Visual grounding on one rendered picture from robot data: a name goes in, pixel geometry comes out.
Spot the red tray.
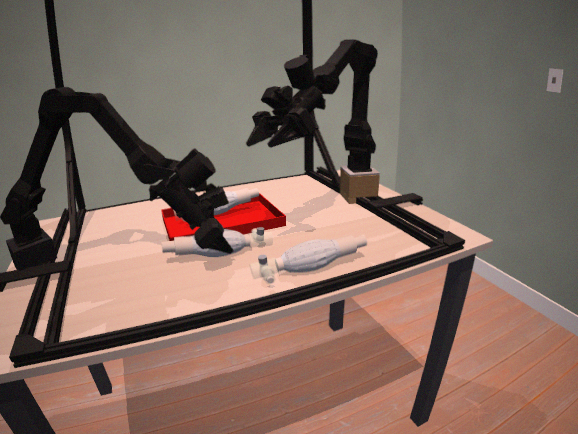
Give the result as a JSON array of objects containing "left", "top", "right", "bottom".
[{"left": 161, "top": 193, "right": 286, "bottom": 241}]

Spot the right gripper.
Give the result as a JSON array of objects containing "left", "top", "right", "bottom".
[{"left": 173, "top": 190, "right": 234, "bottom": 254}]

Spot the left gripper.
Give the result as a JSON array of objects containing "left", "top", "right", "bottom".
[{"left": 246, "top": 95, "right": 316, "bottom": 147}]

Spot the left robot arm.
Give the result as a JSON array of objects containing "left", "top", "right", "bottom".
[{"left": 261, "top": 39, "right": 378, "bottom": 172}]

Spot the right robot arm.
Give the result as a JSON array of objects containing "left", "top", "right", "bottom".
[{"left": 0, "top": 87, "right": 229, "bottom": 247}]

